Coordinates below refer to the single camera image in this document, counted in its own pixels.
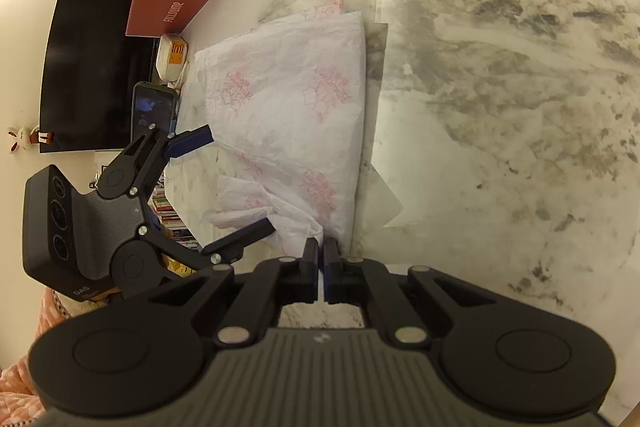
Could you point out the black television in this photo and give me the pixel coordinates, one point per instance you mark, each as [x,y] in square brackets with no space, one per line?
[90,52]

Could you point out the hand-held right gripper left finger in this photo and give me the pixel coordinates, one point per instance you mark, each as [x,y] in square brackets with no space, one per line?
[311,264]

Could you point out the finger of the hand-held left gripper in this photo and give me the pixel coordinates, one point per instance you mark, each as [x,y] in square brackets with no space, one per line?
[245,237]
[192,143]

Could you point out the black smartphone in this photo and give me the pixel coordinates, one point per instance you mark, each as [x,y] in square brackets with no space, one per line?
[152,109]

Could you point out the white orange charger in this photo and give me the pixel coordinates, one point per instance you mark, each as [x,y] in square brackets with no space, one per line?
[170,57]

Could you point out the white pink-printed shopping bag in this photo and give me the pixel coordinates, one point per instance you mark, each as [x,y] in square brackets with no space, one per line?
[300,117]

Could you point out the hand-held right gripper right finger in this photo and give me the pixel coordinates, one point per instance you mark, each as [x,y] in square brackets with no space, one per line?
[330,264]

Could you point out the stack of small books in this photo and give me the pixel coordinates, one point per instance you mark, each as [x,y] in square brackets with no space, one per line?
[167,212]

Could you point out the white rabbit figurine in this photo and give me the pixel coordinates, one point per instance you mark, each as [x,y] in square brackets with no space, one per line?
[27,139]

